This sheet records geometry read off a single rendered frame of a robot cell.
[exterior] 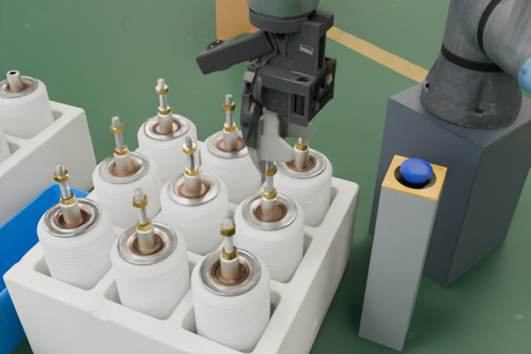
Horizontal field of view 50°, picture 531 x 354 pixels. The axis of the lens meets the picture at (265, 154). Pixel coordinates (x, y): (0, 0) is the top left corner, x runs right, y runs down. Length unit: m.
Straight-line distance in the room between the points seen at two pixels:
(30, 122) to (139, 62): 0.65
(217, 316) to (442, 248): 0.45
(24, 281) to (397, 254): 0.51
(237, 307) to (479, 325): 0.48
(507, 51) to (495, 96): 0.14
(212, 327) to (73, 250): 0.21
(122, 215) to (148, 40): 1.04
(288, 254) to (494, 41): 0.38
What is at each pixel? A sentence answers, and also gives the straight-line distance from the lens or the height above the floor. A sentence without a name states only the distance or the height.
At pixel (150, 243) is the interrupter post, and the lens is 0.74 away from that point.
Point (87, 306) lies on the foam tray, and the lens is 0.80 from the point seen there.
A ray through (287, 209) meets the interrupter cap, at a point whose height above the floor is 0.25.
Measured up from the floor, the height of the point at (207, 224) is 0.22.
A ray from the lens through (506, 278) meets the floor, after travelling 1.12.
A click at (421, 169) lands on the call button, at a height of 0.33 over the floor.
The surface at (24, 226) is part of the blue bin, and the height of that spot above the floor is 0.09.
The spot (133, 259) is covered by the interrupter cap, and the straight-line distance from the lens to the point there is 0.74.
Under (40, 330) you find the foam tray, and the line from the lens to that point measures 0.92.
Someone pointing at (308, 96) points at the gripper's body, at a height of 0.47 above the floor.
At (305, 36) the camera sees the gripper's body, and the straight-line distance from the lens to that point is 0.60.
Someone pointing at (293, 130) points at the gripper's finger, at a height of 0.37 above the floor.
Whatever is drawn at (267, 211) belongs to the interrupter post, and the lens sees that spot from 0.77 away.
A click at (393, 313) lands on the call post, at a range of 0.90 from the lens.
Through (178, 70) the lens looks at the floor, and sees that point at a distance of 1.66.
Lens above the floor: 0.78
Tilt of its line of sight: 37 degrees down
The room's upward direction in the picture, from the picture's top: straight up
